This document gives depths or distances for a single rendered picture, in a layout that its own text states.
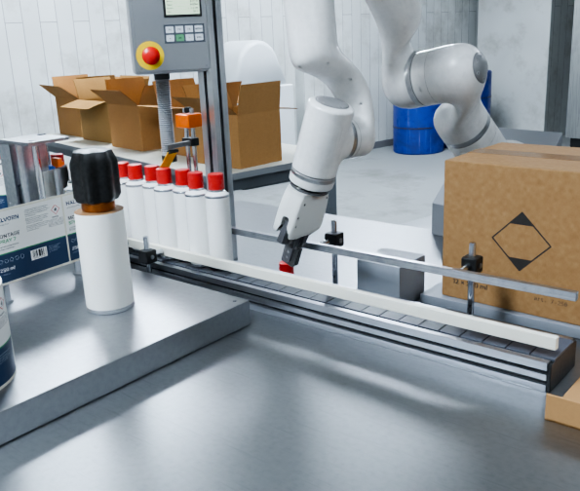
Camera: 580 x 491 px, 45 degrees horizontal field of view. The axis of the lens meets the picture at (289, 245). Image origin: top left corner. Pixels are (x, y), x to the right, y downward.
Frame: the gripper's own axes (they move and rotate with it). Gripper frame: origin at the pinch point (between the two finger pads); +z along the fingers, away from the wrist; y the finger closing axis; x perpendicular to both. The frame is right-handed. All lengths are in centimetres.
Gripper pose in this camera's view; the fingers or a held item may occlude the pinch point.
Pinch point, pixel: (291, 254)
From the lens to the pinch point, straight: 138.3
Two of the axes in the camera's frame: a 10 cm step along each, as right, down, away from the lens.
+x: 7.4, 4.7, -4.8
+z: -2.2, 8.5, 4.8
